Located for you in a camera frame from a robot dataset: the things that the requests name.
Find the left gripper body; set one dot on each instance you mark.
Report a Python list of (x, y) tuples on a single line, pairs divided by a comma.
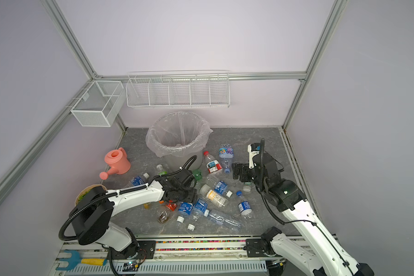
[(186, 195)]

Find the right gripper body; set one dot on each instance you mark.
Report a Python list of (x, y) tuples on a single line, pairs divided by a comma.
[(248, 175)]

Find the pocari sweat bottle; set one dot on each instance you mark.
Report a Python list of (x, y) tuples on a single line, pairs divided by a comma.
[(199, 211), (139, 180), (184, 211)]

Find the blue label crushed bottle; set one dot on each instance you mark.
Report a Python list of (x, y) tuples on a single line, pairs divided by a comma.
[(219, 186)]

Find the long clear crushed bottle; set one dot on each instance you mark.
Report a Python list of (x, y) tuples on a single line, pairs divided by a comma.
[(222, 219)]

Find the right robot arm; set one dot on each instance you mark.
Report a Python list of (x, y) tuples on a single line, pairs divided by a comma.
[(287, 204)]

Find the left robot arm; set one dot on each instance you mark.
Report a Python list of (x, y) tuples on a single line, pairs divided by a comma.
[(90, 220)]

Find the clear plastic bin liner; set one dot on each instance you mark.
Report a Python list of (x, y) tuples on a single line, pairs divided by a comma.
[(165, 145)]

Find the cream label green-band bottle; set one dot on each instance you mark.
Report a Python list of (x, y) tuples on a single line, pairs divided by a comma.
[(247, 187)]

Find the colourful label blue-cap bottle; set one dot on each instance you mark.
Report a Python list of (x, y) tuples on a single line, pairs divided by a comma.
[(226, 156)]

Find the red label small bottle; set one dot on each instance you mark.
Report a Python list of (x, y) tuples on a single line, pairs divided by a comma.
[(171, 206)]

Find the green soda bottle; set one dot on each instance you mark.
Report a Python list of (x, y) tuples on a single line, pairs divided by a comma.
[(197, 174)]

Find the red white label bottle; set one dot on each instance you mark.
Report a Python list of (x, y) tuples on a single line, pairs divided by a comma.
[(211, 163)]

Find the green label lime bottle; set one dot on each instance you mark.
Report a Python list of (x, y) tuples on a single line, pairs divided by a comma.
[(160, 170)]

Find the brown tea bottle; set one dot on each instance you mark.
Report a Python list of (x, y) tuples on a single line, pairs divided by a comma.
[(164, 214)]

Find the small blue-cap water bottle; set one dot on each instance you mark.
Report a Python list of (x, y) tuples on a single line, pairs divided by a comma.
[(244, 206)]

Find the white yellow label bottle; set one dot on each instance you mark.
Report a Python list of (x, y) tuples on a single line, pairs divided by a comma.
[(215, 198)]

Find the pink watering can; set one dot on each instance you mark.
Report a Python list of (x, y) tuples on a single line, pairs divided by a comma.
[(118, 163)]

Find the bowl of green plant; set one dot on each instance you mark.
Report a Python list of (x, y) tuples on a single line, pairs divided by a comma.
[(82, 194)]

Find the small white mesh basket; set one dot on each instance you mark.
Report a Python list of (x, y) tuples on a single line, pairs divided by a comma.
[(100, 104)]

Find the blue yellow garden fork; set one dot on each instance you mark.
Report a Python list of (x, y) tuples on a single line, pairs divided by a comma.
[(76, 259)]

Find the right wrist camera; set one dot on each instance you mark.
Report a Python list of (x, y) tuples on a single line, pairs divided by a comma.
[(253, 150)]

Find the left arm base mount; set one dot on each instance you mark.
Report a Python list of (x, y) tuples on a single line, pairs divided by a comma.
[(143, 249)]

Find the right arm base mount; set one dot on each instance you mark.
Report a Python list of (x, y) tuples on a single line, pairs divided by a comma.
[(256, 248)]

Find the white slotted cable duct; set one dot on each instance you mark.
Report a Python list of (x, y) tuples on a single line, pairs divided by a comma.
[(184, 268)]

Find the long white wire basket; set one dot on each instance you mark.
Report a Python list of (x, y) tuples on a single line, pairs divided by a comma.
[(178, 89)]

